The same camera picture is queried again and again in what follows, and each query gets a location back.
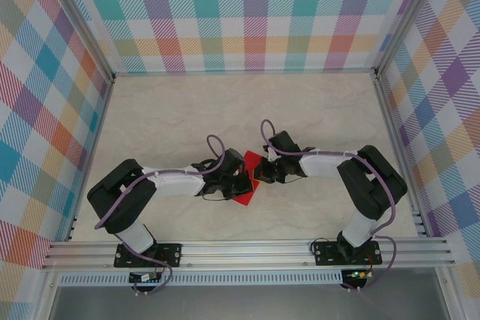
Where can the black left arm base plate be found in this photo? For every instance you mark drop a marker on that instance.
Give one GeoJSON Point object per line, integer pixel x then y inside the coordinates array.
{"type": "Point", "coordinates": [170, 254]}

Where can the aluminium frame leg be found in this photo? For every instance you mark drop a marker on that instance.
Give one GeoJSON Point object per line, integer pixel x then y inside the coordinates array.
{"type": "Point", "coordinates": [446, 297]}
{"type": "Point", "coordinates": [47, 297]}

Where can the aluminium frame post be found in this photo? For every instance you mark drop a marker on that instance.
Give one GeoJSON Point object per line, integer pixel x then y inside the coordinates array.
{"type": "Point", "coordinates": [407, 16]}
{"type": "Point", "coordinates": [80, 20]}

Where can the wide aluminium mounting rail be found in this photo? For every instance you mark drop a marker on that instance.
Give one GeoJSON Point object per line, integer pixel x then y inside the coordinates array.
{"type": "Point", "coordinates": [243, 254]}

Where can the aluminium frame floor rail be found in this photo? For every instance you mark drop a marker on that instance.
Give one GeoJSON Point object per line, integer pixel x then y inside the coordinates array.
{"type": "Point", "coordinates": [400, 155]}
{"type": "Point", "coordinates": [91, 159]}
{"type": "Point", "coordinates": [243, 72]}

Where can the circuit board with green light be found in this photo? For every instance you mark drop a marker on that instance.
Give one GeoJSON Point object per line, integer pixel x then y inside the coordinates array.
{"type": "Point", "coordinates": [358, 274]}

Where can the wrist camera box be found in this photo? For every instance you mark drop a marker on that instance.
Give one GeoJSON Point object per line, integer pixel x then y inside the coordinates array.
{"type": "Point", "coordinates": [285, 142]}
{"type": "Point", "coordinates": [232, 160]}

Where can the small black circuit board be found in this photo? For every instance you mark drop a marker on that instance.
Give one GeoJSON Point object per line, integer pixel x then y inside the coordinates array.
{"type": "Point", "coordinates": [140, 278]}

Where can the grey metal panel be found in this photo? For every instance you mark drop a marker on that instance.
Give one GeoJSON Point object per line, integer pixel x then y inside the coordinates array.
{"type": "Point", "coordinates": [243, 305]}

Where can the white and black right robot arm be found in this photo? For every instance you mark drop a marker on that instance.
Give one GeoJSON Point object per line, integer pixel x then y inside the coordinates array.
{"type": "Point", "coordinates": [375, 185]}

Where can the red square paper sheet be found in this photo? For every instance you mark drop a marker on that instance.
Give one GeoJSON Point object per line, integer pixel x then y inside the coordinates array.
{"type": "Point", "coordinates": [245, 200]}

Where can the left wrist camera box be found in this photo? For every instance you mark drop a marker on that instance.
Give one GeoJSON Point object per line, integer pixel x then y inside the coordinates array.
{"type": "Point", "coordinates": [232, 160]}

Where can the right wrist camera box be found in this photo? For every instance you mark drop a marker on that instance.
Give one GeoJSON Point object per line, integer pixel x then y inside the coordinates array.
{"type": "Point", "coordinates": [285, 142]}

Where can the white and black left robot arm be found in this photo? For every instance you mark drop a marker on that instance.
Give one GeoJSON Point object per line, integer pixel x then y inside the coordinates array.
{"type": "Point", "coordinates": [123, 200]}

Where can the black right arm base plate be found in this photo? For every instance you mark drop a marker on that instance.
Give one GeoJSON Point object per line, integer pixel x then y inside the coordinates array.
{"type": "Point", "coordinates": [326, 254]}

